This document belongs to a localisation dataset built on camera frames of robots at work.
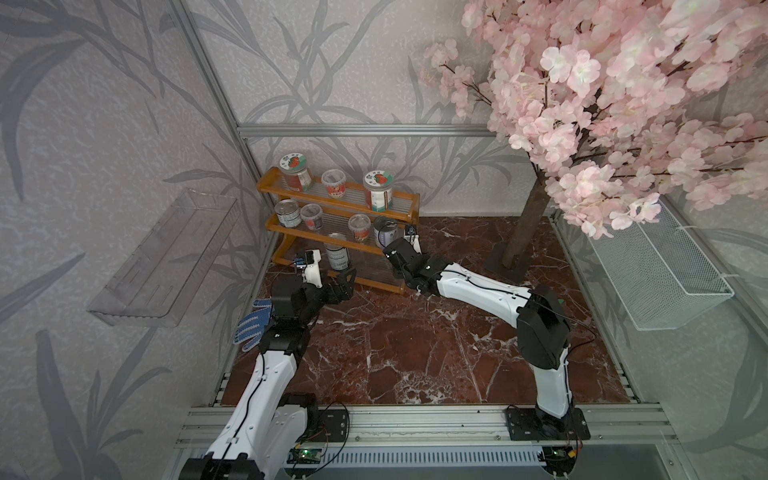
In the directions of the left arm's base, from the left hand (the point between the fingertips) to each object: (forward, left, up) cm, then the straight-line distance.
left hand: (342, 271), depth 78 cm
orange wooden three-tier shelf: (+21, +6, -6) cm, 23 cm away
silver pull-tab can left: (+23, +20, -1) cm, 31 cm away
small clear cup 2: (+17, -3, 0) cm, 17 cm away
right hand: (+10, -17, -7) cm, 21 cm away
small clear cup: (+22, +12, -2) cm, 25 cm away
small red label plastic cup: (+22, +3, +12) cm, 25 cm away
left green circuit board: (-38, +7, -22) cm, 45 cm away
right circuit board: (-39, -54, -23) cm, 71 cm away
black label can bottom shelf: (+14, +5, -13) cm, 20 cm away
